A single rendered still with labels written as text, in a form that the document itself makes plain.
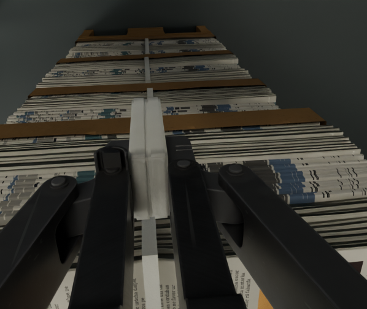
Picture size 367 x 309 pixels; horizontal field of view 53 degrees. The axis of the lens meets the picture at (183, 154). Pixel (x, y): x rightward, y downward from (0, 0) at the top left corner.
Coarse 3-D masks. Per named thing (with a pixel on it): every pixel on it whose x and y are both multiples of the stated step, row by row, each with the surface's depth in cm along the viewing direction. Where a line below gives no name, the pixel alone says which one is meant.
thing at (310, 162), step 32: (224, 128) 38; (256, 128) 38; (288, 128) 37; (320, 128) 37; (224, 160) 32; (256, 160) 32; (288, 160) 32; (320, 160) 32; (352, 160) 32; (288, 192) 28; (320, 192) 28; (352, 192) 28; (320, 224) 25; (352, 224) 25; (352, 256) 23; (256, 288) 23
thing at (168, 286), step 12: (168, 132) 38; (168, 216) 26; (156, 228) 25; (168, 228) 25; (168, 240) 24; (168, 252) 23; (168, 264) 22; (168, 276) 23; (168, 288) 23; (144, 300) 23; (168, 300) 23
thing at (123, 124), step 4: (164, 116) 41; (168, 116) 41; (172, 116) 41; (120, 120) 40; (124, 120) 40; (128, 120) 40; (164, 120) 40; (168, 120) 40; (172, 120) 40; (120, 124) 39; (124, 124) 39; (128, 124) 39; (164, 124) 39; (168, 124) 39; (172, 124) 39; (120, 128) 38; (124, 128) 38; (128, 128) 38; (164, 128) 38; (168, 128) 38; (172, 128) 38; (116, 132) 37; (120, 132) 37; (124, 132) 37; (128, 132) 37
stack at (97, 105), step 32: (128, 32) 109; (160, 32) 107; (192, 32) 107; (64, 64) 76; (96, 64) 75; (128, 64) 74; (160, 64) 74; (192, 64) 74; (224, 64) 75; (64, 96) 57; (96, 96) 56; (128, 96) 56; (160, 96) 56; (192, 96) 56; (224, 96) 55; (256, 96) 55
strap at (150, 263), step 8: (144, 256) 21; (152, 256) 21; (144, 264) 21; (152, 264) 21; (144, 272) 22; (152, 272) 22; (144, 280) 22; (152, 280) 22; (144, 288) 22; (152, 288) 22; (152, 296) 22; (152, 304) 22; (160, 304) 22
